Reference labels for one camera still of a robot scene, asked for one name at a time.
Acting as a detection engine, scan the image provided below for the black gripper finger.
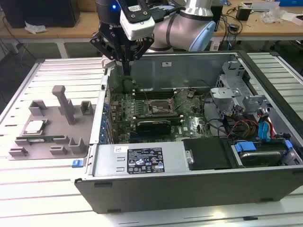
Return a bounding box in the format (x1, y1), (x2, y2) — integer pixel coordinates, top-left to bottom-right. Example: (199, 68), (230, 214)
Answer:
(127, 36), (155, 77)
(89, 30), (128, 77)

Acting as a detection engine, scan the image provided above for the metal socket cover frame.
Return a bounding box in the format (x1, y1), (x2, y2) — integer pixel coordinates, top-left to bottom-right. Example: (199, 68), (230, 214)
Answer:
(172, 90), (190, 107)

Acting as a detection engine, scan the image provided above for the CPU with silver top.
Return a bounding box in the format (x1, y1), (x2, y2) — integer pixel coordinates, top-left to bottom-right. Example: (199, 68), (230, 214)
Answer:
(24, 120), (46, 136)

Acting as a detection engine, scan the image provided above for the CPU socket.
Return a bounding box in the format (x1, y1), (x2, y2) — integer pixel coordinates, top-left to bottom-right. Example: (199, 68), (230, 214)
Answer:
(148, 99), (175, 114)

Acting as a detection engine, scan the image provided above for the long wooden desk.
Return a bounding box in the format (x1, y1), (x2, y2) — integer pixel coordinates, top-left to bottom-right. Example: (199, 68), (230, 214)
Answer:
(0, 4), (303, 44)

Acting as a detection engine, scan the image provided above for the black computer tower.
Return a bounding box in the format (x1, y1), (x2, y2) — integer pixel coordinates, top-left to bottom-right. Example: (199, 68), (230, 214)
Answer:
(0, 0), (81, 29)

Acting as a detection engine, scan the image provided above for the crumpled white paper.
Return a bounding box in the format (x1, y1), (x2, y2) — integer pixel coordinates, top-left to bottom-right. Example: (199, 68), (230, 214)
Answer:
(24, 20), (47, 34)

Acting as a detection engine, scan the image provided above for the black graphics card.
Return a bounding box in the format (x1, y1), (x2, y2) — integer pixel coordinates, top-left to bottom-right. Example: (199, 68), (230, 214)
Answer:
(136, 119), (172, 137)

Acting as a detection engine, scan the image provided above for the grey parts rack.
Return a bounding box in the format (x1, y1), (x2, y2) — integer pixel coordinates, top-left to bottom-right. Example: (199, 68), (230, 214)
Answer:
(7, 85), (97, 162)

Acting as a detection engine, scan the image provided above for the green motherboard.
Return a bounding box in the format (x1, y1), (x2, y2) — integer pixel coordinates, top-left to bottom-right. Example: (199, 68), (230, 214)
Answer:
(104, 88), (214, 144)

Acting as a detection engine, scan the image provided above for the silver drive cage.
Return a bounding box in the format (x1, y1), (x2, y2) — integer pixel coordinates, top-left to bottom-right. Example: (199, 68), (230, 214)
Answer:
(209, 60), (273, 123)

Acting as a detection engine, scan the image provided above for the small black box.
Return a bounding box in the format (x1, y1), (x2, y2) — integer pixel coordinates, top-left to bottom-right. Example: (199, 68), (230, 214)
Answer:
(236, 6), (252, 21)

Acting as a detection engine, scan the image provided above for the green RAM stick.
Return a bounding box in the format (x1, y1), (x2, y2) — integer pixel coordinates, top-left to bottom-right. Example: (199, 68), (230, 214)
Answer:
(16, 134), (66, 143)

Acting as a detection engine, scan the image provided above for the silver power supply with label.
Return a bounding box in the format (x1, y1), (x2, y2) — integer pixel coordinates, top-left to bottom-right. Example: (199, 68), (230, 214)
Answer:
(89, 141), (190, 177)

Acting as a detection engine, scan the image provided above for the black plastic shroud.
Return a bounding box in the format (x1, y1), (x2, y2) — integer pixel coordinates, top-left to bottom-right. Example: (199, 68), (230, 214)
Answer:
(183, 138), (234, 171)

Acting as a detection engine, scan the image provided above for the clear plastic bag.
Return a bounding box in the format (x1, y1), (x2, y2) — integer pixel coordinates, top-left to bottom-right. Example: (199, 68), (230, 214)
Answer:
(261, 6), (284, 24)

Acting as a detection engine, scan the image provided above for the open black PC case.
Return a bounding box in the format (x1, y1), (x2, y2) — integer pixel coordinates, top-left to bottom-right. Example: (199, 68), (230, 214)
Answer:
(74, 50), (303, 213)

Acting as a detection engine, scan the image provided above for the flat white box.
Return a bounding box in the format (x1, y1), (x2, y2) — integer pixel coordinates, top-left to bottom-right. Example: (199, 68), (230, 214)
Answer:
(281, 11), (303, 26)

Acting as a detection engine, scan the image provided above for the hard disk in blue carrier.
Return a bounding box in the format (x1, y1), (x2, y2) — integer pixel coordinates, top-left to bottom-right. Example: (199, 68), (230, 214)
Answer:
(233, 141), (293, 168)

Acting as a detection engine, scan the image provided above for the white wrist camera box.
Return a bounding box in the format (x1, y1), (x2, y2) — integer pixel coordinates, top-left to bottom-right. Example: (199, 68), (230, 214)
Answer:
(119, 0), (156, 41)

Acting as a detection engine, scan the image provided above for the black camera cable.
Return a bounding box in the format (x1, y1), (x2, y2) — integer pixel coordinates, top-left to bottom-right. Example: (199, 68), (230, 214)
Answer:
(151, 4), (187, 23)

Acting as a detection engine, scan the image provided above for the coloured power wire bundle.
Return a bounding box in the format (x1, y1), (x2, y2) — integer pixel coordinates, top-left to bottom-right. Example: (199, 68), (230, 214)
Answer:
(227, 119), (258, 138)

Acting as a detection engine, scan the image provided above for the blue flat data cable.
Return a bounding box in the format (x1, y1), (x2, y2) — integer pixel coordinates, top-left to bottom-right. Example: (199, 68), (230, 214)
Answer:
(257, 113), (274, 142)

